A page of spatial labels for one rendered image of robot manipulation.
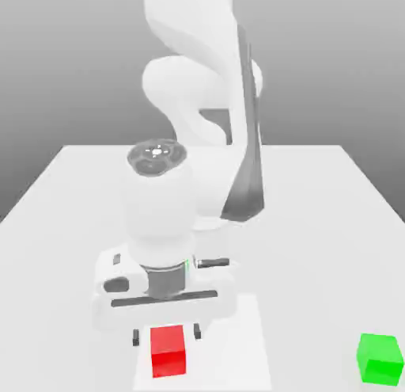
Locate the small green cube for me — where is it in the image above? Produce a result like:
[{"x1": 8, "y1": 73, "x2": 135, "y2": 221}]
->
[{"x1": 356, "y1": 333, "x2": 405, "y2": 387}]

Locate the small red cube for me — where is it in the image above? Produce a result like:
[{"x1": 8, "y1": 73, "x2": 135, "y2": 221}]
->
[{"x1": 150, "y1": 324, "x2": 187, "y2": 379}]

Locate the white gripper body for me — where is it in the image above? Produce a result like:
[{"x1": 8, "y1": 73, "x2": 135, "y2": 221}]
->
[{"x1": 91, "y1": 276, "x2": 238, "y2": 332}]

